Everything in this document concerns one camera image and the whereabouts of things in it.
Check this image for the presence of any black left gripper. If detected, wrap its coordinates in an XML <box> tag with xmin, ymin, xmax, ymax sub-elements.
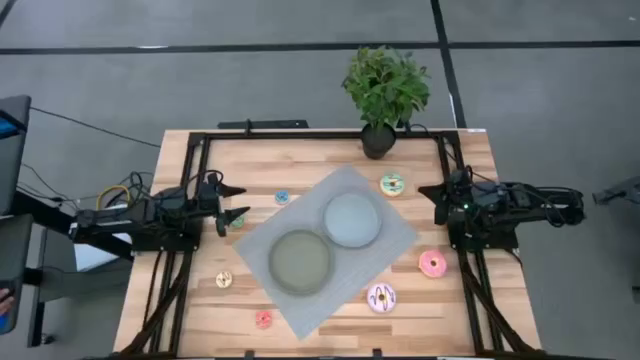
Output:
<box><xmin>195</xmin><ymin>171</ymin><xmax>252</xmax><ymax>237</ymax></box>

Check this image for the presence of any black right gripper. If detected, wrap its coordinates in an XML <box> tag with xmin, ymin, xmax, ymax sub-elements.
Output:
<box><xmin>417</xmin><ymin>168</ymin><xmax>476</xmax><ymax>227</ymax></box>

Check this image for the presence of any large mint frosted donut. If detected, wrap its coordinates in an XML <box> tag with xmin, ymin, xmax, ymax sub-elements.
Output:
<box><xmin>379</xmin><ymin>172</ymin><xmax>406</xmax><ymax>198</ymax></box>

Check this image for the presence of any large pink frosted donut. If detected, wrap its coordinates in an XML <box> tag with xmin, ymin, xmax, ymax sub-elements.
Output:
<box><xmin>418</xmin><ymin>249</ymin><xmax>449</xmax><ymax>279</ymax></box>

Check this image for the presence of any large lilac chocolate-drizzled donut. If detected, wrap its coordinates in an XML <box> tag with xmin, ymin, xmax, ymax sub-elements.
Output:
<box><xmin>366</xmin><ymin>282</ymin><xmax>398</xmax><ymax>314</ymax></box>

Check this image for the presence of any black plant pot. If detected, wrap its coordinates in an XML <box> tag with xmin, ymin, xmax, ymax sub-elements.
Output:
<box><xmin>360</xmin><ymin>122</ymin><xmax>398</xmax><ymax>161</ymax></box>

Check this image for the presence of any flat black bar device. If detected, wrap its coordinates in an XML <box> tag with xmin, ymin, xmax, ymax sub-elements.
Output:
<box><xmin>217</xmin><ymin>118</ymin><xmax>310</xmax><ymax>130</ymax></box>

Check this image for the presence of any pale blue round plate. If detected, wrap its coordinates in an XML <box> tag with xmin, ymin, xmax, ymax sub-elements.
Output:
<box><xmin>321</xmin><ymin>191</ymin><xmax>384</xmax><ymax>250</ymax></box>

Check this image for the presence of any olive green round plate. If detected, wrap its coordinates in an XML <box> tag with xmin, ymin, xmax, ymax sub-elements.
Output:
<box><xmin>267</xmin><ymin>228</ymin><xmax>335</xmax><ymax>297</ymax></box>

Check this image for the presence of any grey woven placemat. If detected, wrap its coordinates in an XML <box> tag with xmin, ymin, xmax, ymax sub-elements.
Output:
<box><xmin>232</xmin><ymin>164</ymin><xmax>419</xmax><ymax>341</ymax></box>

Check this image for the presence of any green leafy plant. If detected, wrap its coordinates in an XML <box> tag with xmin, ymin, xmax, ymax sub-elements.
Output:
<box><xmin>341</xmin><ymin>45</ymin><xmax>432</xmax><ymax>132</ymax></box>

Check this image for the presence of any grey chair base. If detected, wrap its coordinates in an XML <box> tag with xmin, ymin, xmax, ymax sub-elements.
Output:
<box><xmin>592</xmin><ymin>174</ymin><xmax>640</xmax><ymax>206</ymax></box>

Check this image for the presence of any dark grey flat panel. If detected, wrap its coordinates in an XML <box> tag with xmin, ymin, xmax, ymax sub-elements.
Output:
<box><xmin>0</xmin><ymin>213</ymin><xmax>35</xmax><ymax>336</ymax></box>

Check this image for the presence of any grey monitor with blue screen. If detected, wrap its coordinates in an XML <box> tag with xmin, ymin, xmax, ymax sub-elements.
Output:
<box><xmin>0</xmin><ymin>94</ymin><xmax>32</xmax><ymax>216</ymax></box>

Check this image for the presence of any thin dark table cable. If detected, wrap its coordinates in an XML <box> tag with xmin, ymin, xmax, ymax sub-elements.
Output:
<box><xmin>407</xmin><ymin>123</ymin><xmax>502</xmax><ymax>184</ymax></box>

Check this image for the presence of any black cable bundle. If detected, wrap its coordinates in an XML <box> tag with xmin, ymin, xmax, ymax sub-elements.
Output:
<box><xmin>119</xmin><ymin>170</ymin><xmax>156</xmax><ymax>201</ymax></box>

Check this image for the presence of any black aluminium table frame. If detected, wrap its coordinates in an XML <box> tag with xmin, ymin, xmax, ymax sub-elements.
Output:
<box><xmin>114</xmin><ymin>130</ymin><xmax>544</xmax><ymax>359</ymax></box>

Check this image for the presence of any yellow cable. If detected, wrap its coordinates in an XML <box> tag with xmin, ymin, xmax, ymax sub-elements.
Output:
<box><xmin>95</xmin><ymin>184</ymin><xmax>132</xmax><ymax>211</ymax></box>

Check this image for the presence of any thin black floor cable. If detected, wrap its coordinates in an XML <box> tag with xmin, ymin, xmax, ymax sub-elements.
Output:
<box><xmin>29</xmin><ymin>106</ymin><xmax>162</xmax><ymax>149</ymax></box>

